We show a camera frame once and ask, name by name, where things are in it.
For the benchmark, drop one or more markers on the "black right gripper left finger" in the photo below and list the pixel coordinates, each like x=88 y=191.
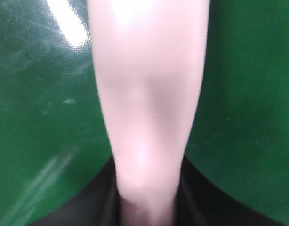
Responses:
x=97 y=204

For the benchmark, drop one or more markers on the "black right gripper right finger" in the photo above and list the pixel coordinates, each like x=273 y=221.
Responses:
x=201 y=203

